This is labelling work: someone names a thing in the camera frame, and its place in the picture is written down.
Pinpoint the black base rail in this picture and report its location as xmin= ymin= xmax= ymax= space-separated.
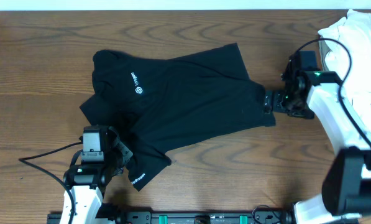
xmin=47 ymin=208 xmax=360 ymax=224

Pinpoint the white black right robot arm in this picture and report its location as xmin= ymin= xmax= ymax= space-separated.
xmin=263 ymin=51 xmax=371 ymax=223

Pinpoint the black t-shirt with logo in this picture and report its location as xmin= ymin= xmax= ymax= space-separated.
xmin=80 ymin=44 xmax=275 ymax=190

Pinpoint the pile of white clothes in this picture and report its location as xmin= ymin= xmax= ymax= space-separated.
xmin=318 ymin=9 xmax=371 ymax=131

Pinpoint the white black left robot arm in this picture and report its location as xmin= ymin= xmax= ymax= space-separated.
xmin=59 ymin=125 xmax=132 ymax=223

